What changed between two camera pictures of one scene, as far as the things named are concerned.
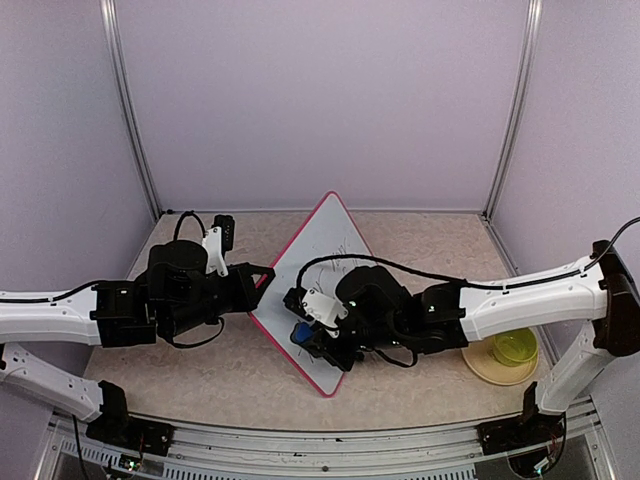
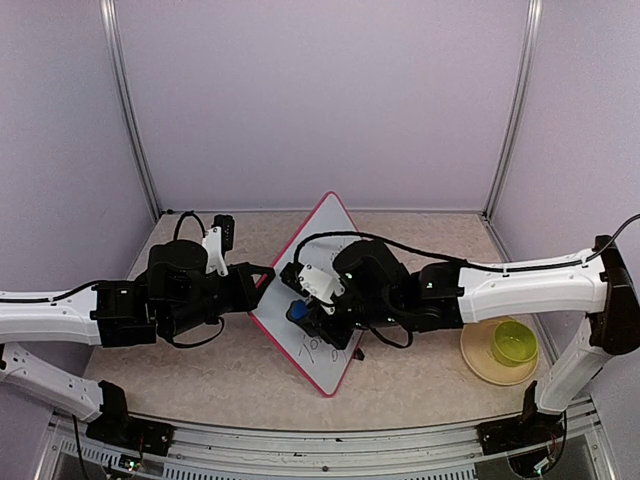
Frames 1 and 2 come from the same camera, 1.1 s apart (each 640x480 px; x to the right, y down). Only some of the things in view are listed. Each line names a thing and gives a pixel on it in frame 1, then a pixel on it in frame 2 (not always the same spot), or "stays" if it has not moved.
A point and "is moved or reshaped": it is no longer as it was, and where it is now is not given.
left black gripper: x=247 y=295 stays
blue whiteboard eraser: x=301 y=332 is moved or reshaped
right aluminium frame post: x=518 y=99 stays
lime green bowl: x=516 y=348 stays
